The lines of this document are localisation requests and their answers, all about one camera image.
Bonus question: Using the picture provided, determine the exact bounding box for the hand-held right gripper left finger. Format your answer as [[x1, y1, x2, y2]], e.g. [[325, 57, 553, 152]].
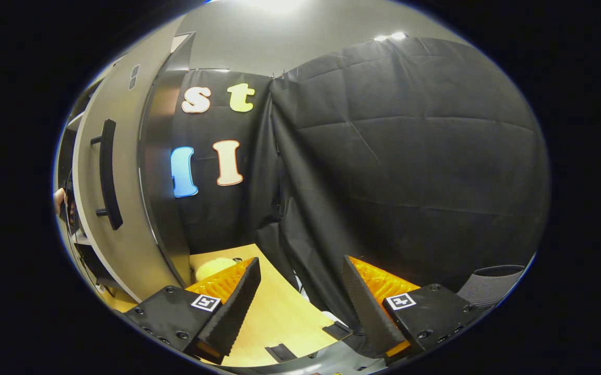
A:
[[123, 256, 262, 365]]

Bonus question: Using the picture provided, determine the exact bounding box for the black backdrop cloth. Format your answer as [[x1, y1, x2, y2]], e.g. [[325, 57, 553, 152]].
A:
[[171, 68, 286, 257], [256, 36, 550, 335]]

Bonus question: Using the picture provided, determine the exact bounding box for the black flat bracket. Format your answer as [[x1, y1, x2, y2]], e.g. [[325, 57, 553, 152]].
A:
[[322, 321, 354, 341], [264, 342, 299, 364]]

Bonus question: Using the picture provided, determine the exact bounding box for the yellow plush toy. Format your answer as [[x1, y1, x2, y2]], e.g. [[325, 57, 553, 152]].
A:
[[194, 256, 239, 282]]

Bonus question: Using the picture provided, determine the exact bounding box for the grey cabinet door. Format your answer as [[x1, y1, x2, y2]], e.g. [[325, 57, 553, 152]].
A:
[[71, 21, 187, 304]]

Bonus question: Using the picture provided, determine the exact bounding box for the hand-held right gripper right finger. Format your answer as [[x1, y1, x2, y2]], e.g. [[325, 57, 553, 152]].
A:
[[342, 255, 492, 365]]

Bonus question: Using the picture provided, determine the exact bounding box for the grey shoe cabinet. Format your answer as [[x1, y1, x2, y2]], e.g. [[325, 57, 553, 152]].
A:
[[54, 16, 200, 303]]

